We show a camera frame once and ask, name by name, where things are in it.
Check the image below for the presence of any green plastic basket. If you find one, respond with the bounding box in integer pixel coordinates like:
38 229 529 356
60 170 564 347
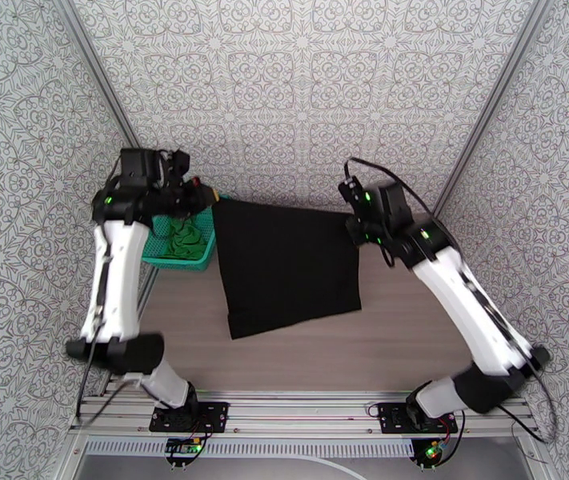
141 193 230 271

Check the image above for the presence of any aluminium corner post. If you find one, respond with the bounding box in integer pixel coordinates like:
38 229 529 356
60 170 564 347
430 0 549 224
50 0 140 152

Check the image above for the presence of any white slotted cable duct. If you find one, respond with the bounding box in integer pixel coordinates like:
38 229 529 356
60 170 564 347
86 439 415 457

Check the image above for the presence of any green cloth garment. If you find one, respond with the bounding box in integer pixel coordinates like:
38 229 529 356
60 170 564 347
156 215 210 260

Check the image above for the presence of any black cloth garment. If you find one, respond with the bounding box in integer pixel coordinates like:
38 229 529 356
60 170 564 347
212 198 363 341

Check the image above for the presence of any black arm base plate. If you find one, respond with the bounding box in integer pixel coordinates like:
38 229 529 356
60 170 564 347
150 401 230 434
378 402 459 436

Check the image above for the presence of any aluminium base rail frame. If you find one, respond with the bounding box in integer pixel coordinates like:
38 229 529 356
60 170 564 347
69 390 540 441

